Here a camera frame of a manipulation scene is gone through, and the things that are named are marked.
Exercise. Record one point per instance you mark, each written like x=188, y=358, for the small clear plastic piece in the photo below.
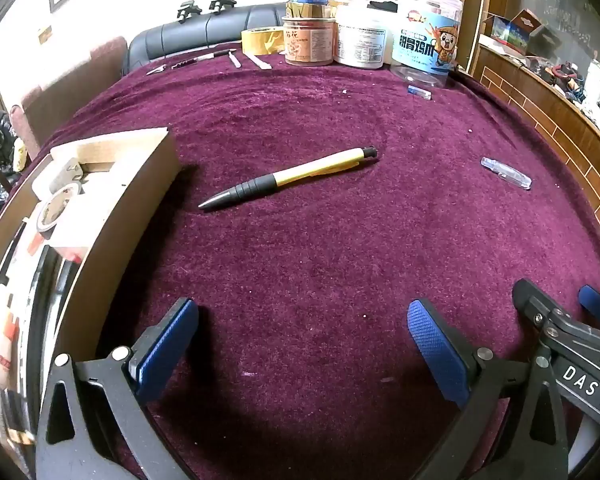
x=419, y=91

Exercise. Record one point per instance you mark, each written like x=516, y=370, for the grey tape roll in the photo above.
x=42, y=220

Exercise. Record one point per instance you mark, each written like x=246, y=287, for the black clamp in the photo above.
x=189, y=11
x=222, y=2

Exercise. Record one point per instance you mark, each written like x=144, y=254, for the colourful cardboard box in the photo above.
x=510, y=30

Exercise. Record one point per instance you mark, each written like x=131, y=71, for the clear plastic wrapper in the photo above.
x=505, y=172

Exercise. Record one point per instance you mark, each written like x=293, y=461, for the red lid jar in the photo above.
x=308, y=0

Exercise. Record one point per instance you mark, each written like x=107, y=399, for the black leather sofa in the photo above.
x=180, y=35

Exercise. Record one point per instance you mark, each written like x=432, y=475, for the brown upholstered chair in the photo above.
x=55, y=95

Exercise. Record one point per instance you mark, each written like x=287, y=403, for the maroon tablecloth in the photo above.
x=330, y=260

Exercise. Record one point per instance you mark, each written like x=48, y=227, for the yellow black pen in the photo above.
x=310, y=170

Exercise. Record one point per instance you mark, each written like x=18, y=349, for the long white stick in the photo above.
x=257, y=60

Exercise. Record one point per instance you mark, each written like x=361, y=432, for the short white stick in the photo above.
x=235, y=59

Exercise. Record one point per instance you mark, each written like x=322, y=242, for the wooden counter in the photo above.
x=545, y=110

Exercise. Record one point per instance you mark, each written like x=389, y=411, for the brown label jar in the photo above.
x=307, y=42

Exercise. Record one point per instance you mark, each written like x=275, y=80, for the yellow wall plaque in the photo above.
x=45, y=36

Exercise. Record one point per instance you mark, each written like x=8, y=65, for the white tumbler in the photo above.
x=596, y=82

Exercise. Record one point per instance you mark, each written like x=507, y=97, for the blue label clear jar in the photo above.
x=425, y=45

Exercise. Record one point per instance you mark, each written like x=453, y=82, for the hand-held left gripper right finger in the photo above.
x=437, y=355

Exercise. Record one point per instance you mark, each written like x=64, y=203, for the white plastic jar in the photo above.
x=362, y=40

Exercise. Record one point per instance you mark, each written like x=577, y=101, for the metal tweezers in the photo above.
x=156, y=70

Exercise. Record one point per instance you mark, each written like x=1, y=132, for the yellow tape roll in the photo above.
x=252, y=40

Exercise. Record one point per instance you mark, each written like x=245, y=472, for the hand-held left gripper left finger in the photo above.
x=167, y=347

